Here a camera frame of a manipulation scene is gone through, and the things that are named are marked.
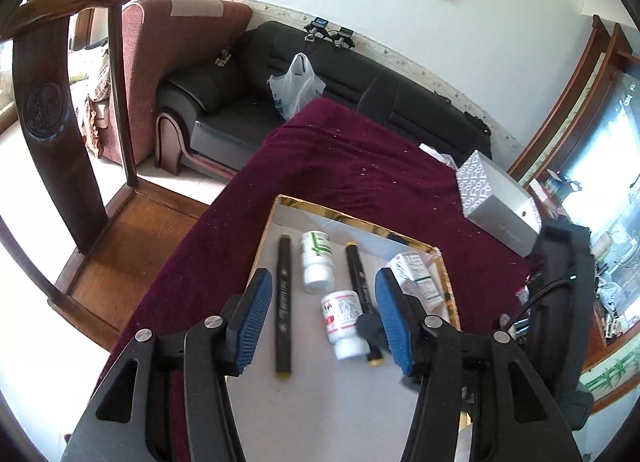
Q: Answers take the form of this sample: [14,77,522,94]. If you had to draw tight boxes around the black marker yellow caps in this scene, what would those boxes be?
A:
[345,242,384,367]

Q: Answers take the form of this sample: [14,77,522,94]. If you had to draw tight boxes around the brown wooden cabinet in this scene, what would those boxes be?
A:
[509,16,639,416]

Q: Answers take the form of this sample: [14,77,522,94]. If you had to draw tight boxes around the white gold tray box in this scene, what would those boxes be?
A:
[228,196,460,461]

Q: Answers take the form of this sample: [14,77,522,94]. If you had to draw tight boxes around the white bottle green label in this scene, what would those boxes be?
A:
[300,230,335,293]

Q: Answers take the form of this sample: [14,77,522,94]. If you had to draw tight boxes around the maroon armchair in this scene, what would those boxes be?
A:
[76,0,252,163]

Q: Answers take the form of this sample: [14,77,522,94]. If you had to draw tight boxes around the white bottle red label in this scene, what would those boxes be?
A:
[320,290,370,360]

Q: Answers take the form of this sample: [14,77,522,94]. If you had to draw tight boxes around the dark wooden chair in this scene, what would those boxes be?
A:
[1,0,206,350]

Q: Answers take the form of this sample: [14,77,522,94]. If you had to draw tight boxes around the maroon velvet table cloth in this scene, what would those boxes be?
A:
[64,96,542,462]

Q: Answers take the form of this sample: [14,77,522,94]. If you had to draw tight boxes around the black leather sofa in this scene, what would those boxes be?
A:
[155,22,491,174]

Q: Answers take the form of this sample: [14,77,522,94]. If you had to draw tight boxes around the grey shoe box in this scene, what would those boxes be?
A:
[456,150,541,257]

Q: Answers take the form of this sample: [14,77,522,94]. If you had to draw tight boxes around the black marker olive caps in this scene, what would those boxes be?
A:
[274,235,292,378]

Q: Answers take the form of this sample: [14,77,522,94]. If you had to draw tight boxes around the white plastic bag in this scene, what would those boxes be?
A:
[267,53,326,121]

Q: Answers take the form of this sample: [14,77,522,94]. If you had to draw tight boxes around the white red box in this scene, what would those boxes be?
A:
[386,251,445,312]

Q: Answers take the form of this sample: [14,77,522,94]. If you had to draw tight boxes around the black camera clamps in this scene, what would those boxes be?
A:
[304,17,356,50]

